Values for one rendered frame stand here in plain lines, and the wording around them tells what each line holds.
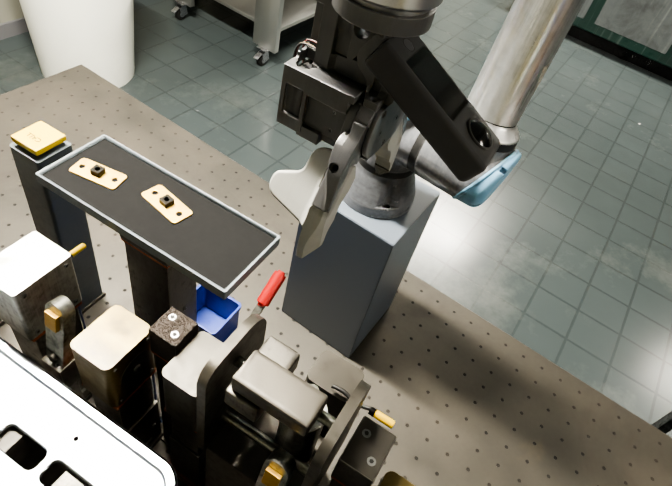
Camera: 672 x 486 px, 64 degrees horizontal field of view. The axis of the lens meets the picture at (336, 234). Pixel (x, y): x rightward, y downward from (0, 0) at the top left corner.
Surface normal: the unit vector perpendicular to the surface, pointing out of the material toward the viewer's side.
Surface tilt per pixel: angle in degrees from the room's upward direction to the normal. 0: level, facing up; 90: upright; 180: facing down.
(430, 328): 0
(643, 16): 90
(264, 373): 0
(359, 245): 90
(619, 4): 90
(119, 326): 0
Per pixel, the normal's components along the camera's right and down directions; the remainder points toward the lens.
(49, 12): -0.16, 0.74
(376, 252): -0.55, 0.53
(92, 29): 0.50, 0.73
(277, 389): 0.18, -0.67
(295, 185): -0.31, 0.09
